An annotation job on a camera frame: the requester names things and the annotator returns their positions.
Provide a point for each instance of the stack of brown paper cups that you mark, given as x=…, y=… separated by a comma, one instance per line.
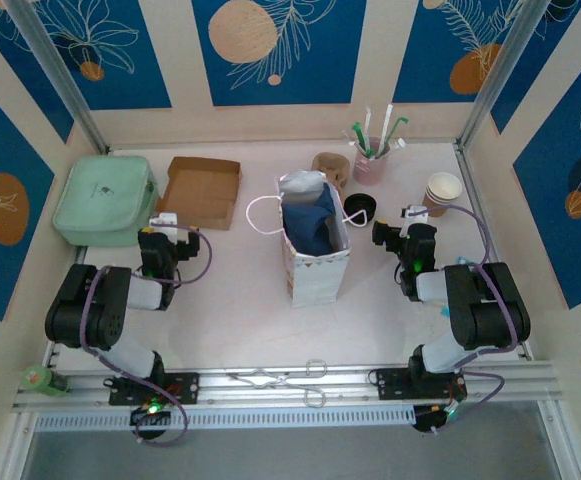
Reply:
x=440, y=197

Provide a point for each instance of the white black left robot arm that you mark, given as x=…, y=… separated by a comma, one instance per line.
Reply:
x=145, y=295

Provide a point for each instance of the stack of pulp cup carriers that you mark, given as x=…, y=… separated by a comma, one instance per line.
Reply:
x=330, y=162

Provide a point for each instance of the long aluminium base rail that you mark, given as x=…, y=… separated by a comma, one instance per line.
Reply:
x=340, y=382

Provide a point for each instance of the white paper-wrapped straw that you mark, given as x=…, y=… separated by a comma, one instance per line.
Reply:
x=367, y=125
x=385, y=125
x=397, y=146
x=352, y=139

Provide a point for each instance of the silver S-shaped hook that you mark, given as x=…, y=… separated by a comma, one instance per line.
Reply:
x=315, y=365

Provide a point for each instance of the green plastic stirrer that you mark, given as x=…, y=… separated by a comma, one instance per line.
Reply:
x=392, y=131
x=359, y=132

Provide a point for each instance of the pink straw holder cup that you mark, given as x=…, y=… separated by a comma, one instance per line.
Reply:
x=367, y=172

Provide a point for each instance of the dark blue napkin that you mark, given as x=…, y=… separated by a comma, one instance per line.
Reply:
x=310, y=225

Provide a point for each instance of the stack of black cup lids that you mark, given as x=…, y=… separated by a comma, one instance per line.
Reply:
x=360, y=205

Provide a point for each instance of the mint green lunch bag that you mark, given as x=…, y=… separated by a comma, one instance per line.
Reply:
x=102, y=200

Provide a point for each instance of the metal scissors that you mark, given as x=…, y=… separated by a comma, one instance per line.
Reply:
x=265, y=378

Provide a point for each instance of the light blue packet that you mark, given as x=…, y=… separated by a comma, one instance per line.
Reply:
x=445, y=312

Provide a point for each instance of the black controller board with LED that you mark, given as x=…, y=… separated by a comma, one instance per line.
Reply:
x=427, y=420
x=150, y=411

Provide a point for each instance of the aluminium frame post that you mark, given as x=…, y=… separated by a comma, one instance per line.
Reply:
x=502, y=65
x=55, y=65

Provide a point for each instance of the brown cardboard tray box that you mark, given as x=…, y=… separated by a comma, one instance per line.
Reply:
x=200, y=195

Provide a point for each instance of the teal printed packet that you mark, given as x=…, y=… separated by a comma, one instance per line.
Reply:
x=463, y=260

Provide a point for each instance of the white paper gift bag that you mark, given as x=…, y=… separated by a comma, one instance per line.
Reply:
x=320, y=285

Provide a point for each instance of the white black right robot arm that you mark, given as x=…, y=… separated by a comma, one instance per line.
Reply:
x=485, y=305

